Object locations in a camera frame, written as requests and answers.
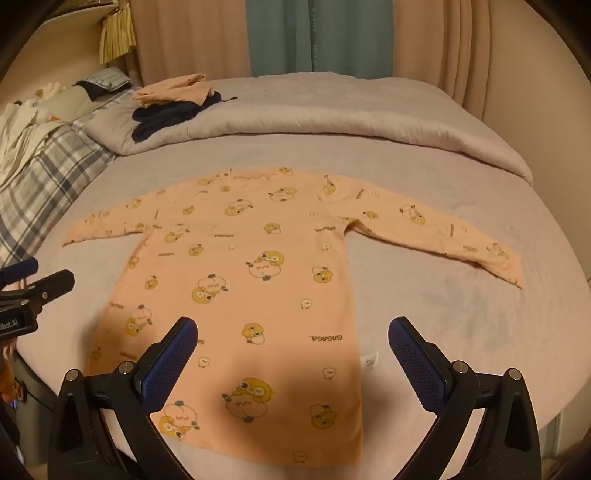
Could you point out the teal curtain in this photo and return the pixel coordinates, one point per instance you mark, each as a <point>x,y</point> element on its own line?
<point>318,37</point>

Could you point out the yellow fringed cloth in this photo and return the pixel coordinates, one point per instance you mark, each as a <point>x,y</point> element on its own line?
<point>117,37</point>

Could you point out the peach printed long-sleeve shirt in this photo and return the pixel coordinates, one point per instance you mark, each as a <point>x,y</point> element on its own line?
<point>277,300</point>

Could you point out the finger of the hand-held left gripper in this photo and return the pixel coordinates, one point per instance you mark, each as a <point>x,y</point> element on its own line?
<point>51,285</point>
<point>21,269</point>

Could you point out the folded peach garment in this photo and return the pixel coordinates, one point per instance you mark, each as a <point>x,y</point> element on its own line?
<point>175,90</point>

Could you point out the striped pillow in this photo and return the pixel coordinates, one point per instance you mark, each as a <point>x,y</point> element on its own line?
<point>108,78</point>

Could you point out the white crumpled cloth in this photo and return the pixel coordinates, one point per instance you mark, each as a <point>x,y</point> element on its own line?
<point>18,134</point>

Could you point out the navy garment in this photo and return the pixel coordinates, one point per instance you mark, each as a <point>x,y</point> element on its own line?
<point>161,117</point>

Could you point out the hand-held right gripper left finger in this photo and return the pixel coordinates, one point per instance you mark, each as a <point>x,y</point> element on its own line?
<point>171,364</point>

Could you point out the pink curtain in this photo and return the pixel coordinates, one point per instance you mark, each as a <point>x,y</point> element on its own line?
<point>438,41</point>
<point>194,37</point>

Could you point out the bed with grey sheet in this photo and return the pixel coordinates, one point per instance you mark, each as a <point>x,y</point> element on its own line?
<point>461,323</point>

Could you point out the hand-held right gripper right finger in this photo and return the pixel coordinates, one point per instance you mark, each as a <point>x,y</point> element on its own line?
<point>418,364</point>

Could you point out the plaid blanket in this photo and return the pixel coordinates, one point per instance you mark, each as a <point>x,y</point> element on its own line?
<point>51,170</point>

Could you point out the wooden shelf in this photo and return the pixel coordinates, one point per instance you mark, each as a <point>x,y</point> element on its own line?
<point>78,11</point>

